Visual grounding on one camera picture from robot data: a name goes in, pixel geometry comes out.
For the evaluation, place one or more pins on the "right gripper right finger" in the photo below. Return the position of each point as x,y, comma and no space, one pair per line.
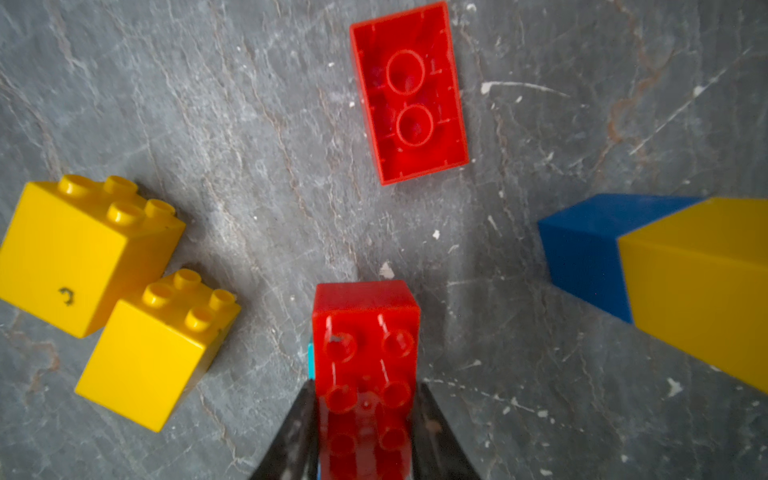
436,452

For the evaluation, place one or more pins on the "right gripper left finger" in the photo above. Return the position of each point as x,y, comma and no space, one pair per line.
293,452

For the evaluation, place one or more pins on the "teal lego brick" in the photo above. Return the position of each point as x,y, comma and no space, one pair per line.
311,361

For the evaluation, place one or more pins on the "long red lego brick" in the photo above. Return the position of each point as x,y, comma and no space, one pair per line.
365,337

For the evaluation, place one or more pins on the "small blue lego brick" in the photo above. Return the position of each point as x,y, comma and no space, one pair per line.
582,250

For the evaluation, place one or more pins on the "yellow lego brick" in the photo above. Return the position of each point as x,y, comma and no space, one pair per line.
155,347
697,280
76,246

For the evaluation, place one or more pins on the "small red lego brick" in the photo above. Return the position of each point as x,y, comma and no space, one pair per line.
409,90

